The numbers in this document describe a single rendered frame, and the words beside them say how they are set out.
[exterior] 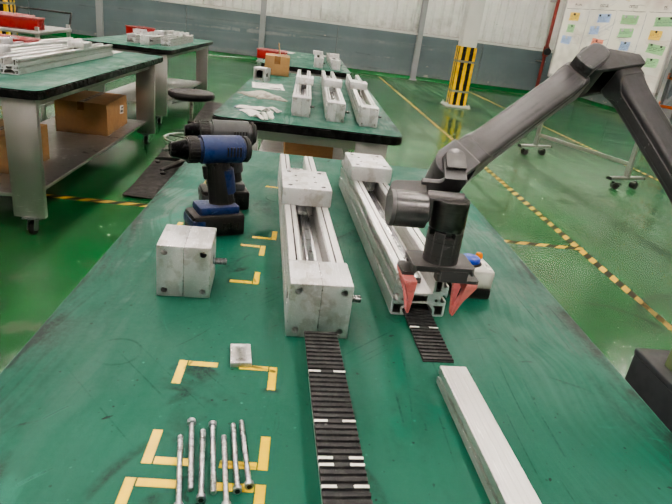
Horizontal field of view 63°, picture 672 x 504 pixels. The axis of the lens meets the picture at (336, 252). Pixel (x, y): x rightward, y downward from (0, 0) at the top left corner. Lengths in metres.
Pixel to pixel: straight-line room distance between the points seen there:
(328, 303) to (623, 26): 6.13
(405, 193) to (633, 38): 5.91
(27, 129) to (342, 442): 2.74
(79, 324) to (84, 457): 0.29
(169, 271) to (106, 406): 0.30
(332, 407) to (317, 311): 0.21
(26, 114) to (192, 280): 2.29
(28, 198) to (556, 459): 2.93
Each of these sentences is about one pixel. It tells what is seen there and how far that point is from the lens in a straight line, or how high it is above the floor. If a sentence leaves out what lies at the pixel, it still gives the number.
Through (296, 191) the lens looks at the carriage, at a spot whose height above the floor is 0.90.
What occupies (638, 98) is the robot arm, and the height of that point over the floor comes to 1.19.
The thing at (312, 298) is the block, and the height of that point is 0.85.
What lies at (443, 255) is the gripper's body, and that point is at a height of 0.93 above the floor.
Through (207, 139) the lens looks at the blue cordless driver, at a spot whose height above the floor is 0.99.
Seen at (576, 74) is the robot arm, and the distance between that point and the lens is 1.13.
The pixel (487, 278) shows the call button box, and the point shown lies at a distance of 1.12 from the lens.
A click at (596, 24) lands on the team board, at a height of 1.55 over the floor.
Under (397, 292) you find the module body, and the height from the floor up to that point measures 0.82.
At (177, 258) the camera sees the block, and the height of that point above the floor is 0.85.
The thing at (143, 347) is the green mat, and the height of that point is 0.78.
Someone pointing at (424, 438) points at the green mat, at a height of 0.78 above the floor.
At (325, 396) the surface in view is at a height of 0.81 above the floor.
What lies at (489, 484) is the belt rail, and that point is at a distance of 0.70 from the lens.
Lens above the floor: 1.25
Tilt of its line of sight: 23 degrees down
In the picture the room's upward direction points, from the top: 8 degrees clockwise
